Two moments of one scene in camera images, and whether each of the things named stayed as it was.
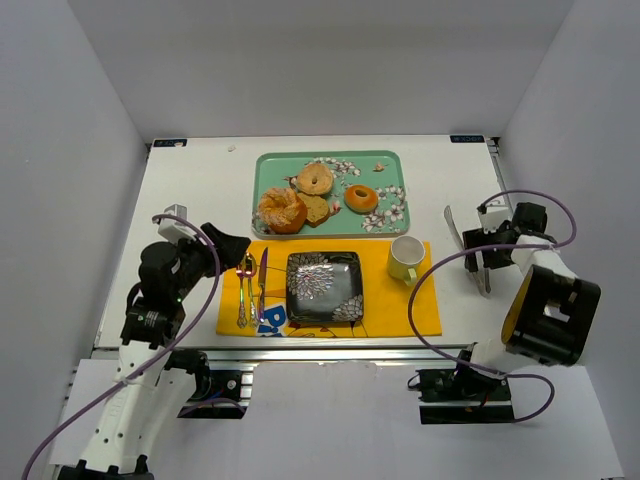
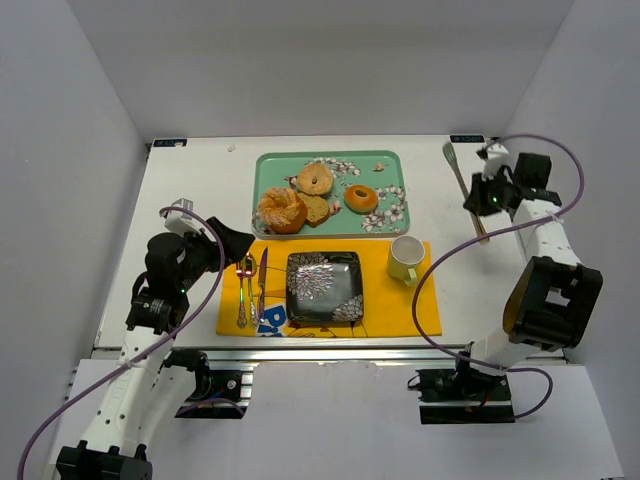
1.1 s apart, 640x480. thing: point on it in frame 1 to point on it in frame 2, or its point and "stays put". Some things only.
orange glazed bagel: [360, 199] stays put
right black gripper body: [476, 245] to [480, 195]
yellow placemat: [313, 288] stays put
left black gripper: [211, 248] stays put
